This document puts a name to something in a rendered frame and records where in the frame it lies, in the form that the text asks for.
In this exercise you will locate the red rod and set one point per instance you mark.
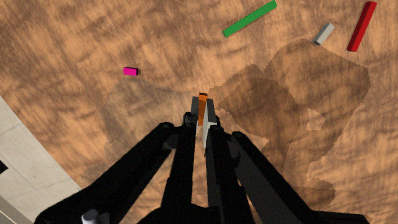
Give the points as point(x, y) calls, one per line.
point(361, 26)

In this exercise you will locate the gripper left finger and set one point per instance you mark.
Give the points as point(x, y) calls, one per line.
point(108, 199)

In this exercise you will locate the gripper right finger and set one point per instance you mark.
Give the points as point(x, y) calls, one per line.
point(274, 200)

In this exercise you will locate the orange rod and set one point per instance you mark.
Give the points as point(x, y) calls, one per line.
point(202, 105)

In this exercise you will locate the green rod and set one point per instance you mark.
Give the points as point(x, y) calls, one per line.
point(249, 18)

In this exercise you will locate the magenta block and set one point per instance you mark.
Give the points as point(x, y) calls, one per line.
point(130, 71)

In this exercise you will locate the grey rod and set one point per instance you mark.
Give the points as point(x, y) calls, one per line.
point(323, 34)

